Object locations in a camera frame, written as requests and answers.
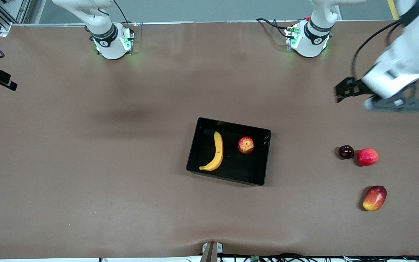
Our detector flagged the red yellow apple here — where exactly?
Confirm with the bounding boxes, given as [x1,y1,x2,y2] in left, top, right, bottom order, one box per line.
[238,136,255,155]

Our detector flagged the black plastic box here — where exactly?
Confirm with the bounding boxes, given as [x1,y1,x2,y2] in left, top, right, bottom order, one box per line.
[186,117,272,187]

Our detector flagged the yellow banana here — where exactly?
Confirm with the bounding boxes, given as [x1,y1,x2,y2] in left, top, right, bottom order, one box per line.
[199,131,224,172]

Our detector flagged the dark purple mangosteen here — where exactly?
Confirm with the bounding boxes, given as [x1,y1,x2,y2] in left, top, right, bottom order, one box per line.
[338,145,355,160]

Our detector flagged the pink red peach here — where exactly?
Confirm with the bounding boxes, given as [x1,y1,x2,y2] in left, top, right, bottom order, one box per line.
[356,148,379,167]

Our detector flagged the red yellow mango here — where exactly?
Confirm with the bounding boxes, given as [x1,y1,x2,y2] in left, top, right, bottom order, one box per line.
[362,185,387,212]

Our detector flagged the aluminium frame profile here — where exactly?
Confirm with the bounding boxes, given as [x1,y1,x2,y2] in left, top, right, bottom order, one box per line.
[0,0,32,37]

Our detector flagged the black left arm base cable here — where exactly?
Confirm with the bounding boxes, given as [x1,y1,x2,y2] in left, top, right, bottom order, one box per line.
[256,17,298,39]

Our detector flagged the black arm base cable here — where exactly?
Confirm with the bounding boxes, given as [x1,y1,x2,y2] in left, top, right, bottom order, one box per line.
[256,17,298,39]
[113,0,138,27]

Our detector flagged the black right arm base cable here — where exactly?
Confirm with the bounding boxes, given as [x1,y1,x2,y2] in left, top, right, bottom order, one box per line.
[113,0,138,27]

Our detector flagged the black cable bundle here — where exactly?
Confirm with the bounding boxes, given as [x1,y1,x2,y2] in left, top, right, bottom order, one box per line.
[187,254,419,262]

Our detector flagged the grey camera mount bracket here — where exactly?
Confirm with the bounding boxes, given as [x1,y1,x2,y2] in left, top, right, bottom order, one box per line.
[202,241,224,262]

